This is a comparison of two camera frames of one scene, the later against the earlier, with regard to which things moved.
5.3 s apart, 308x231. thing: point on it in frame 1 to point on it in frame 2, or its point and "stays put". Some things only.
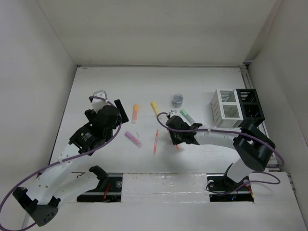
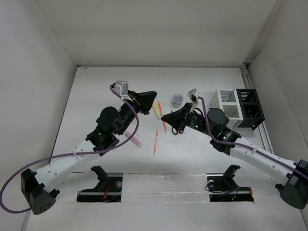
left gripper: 122,117 to 143,101
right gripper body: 176,137 to 189,112
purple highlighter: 134,140 stays put
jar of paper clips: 177,100 stays put
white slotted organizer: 225,109 stays put
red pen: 155,144 stays put
